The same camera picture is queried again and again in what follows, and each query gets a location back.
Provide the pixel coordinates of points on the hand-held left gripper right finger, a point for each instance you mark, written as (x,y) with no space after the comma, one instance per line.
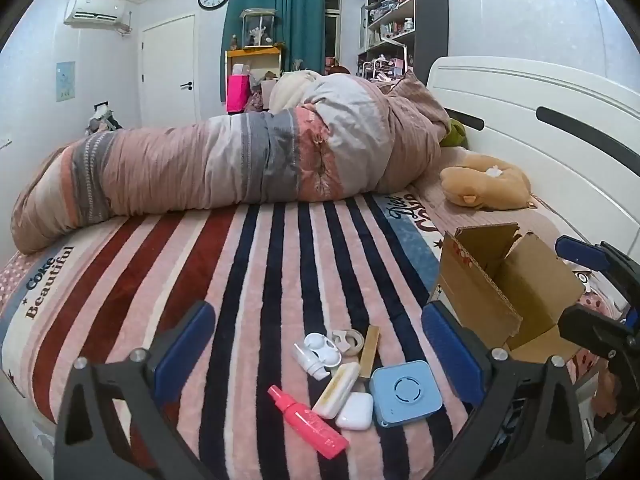
(450,355)

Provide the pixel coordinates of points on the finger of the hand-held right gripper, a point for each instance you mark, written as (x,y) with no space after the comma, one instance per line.
(572,248)
(592,327)

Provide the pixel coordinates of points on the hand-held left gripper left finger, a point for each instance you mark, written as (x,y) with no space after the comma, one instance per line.
(184,347)

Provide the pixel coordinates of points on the blue square speaker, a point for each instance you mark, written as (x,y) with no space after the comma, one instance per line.
(406,392)

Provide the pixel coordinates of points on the brown cardboard box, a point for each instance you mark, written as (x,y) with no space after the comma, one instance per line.
(505,285)

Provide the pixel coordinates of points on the tan flat stick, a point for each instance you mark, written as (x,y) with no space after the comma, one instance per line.
(369,352)

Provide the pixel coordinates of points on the striped fleece blanket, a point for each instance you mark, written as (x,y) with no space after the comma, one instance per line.
(240,285)

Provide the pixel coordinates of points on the clear tape roll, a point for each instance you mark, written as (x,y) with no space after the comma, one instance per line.
(348,342)

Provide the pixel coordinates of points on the white earbuds case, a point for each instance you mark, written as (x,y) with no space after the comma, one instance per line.
(355,411)

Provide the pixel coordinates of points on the brown plush toy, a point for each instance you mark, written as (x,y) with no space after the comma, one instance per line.
(480,185)

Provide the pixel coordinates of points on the cream oblong case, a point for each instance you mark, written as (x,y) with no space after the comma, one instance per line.
(336,390)

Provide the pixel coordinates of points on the small white bottle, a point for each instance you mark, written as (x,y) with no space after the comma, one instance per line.
(309,362)

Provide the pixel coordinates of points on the white contact lens case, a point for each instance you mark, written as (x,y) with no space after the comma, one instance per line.
(322,349)

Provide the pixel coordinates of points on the white bed headboard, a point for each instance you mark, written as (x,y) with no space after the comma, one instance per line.
(525,110)

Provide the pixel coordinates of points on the pink spray bottle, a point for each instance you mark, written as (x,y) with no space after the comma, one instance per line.
(310,422)

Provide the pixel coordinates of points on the green plush toy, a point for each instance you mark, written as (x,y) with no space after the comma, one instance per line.
(456,134)

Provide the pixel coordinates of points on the pink grey striped quilt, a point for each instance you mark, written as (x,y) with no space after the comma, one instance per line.
(225,160)

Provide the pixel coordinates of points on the dark toy figure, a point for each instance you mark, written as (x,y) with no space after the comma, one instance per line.
(102,120)

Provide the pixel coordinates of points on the pink gift bag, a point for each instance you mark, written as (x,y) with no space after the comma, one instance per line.
(237,94)

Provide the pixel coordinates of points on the white door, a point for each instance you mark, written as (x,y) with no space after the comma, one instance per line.
(167,70)

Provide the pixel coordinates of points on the cream fluffy blanket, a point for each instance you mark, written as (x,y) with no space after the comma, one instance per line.
(292,89)

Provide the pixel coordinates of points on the tall bookshelf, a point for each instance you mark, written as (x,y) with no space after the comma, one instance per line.
(395,15)

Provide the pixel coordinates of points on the yellow shelf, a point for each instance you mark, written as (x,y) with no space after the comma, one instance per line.
(255,51)

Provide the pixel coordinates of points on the glass display case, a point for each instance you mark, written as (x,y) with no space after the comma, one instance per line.
(259,30)

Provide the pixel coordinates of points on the white air conditioner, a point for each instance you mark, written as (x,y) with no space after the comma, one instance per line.
(95,10)

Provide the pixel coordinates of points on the teal curtain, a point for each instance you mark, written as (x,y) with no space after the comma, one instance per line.
(300,15)

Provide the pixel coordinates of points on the light blue wall poster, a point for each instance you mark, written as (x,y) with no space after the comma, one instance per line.
(65,81)

